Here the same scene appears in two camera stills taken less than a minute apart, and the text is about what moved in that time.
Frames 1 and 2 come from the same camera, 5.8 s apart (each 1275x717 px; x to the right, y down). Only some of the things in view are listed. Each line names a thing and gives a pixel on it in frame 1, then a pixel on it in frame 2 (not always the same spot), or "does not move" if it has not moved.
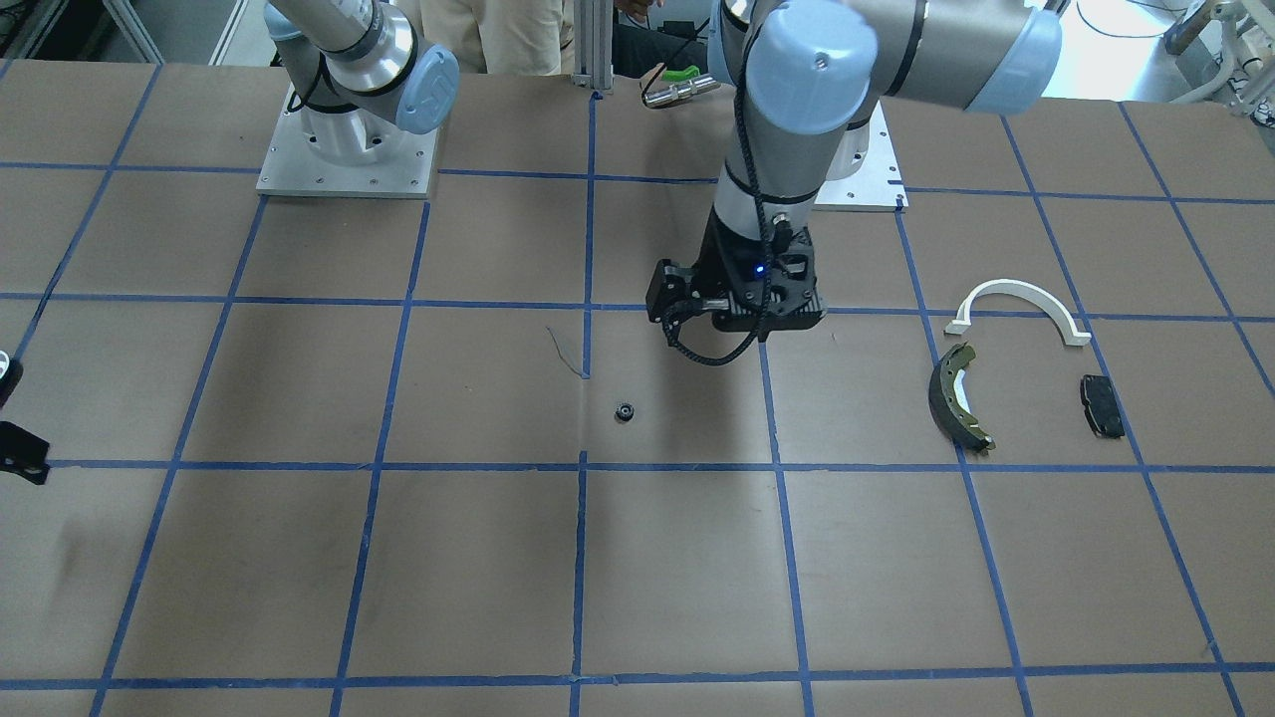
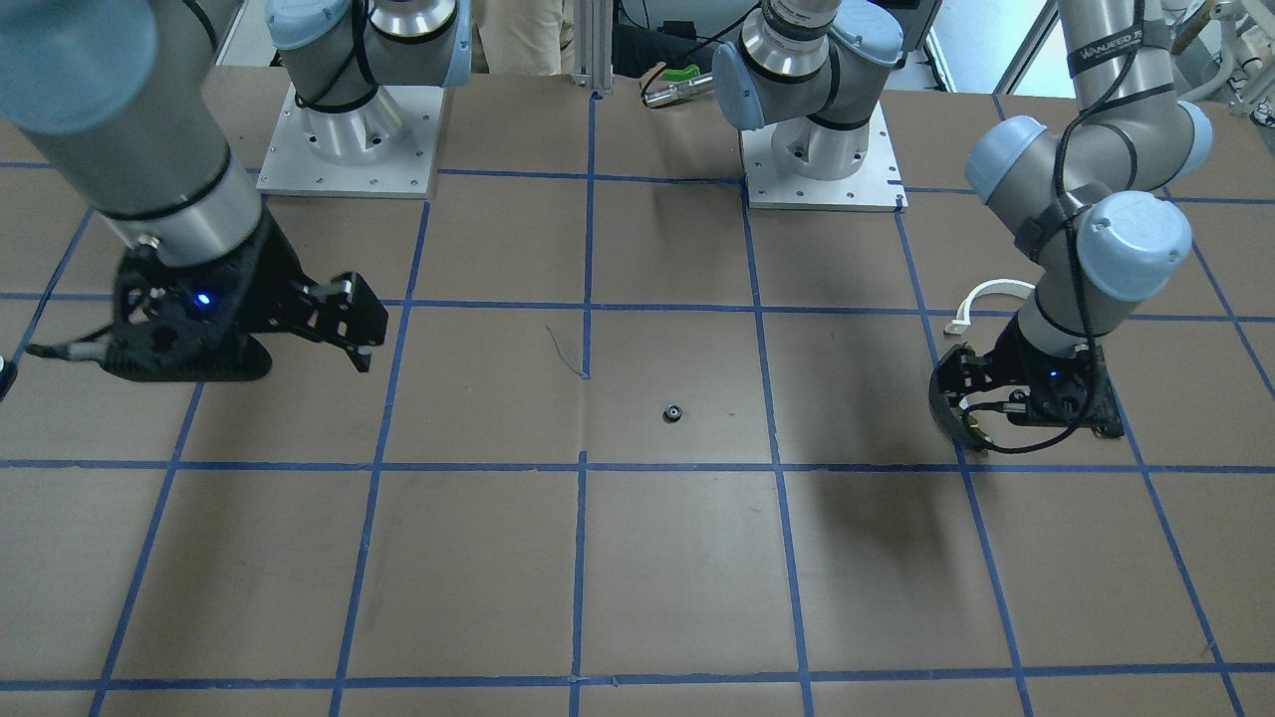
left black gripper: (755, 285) → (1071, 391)
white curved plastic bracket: (961, 321) does not move
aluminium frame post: (593, 31) does not move
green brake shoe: (947, 408) does not move
